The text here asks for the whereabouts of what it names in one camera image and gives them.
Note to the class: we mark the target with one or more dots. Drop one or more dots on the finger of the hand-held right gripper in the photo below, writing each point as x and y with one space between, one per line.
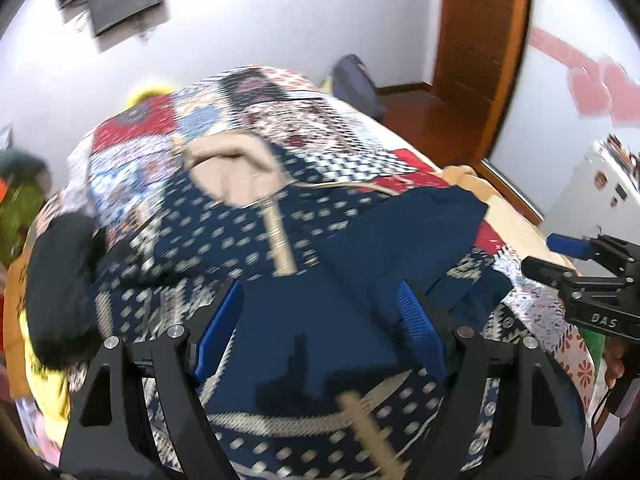
545 268
567 244

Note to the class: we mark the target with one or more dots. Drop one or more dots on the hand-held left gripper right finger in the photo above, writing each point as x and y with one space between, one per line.
420 325

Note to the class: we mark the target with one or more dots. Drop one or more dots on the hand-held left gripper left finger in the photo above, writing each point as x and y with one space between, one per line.
220 325

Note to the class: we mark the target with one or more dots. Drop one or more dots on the navy patterned hoodie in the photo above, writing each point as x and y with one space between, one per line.
310 340

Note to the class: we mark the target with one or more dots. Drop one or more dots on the person's right hand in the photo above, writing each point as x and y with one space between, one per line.
614 366

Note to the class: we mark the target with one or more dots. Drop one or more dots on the white cabinet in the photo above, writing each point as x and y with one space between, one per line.
590 195

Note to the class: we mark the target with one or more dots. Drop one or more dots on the tan cushion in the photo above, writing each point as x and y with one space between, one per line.
510 220

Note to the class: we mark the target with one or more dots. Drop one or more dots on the black cloth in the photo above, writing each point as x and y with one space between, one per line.
60 285

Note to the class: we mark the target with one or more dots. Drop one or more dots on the yellow cloth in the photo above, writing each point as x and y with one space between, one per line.
47 395
147 95

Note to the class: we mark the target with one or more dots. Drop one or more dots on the wooden door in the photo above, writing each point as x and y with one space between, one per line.
480 50

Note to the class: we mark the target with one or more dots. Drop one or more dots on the patchwork printed bedspread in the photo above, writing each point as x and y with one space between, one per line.
310 120

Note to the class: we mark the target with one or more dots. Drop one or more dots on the green cloth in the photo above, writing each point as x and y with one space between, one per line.
20 215

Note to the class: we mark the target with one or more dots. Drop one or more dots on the blue bag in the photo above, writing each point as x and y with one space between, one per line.
356 87

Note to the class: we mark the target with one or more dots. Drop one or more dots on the pink wall decoration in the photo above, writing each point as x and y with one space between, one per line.
595 82

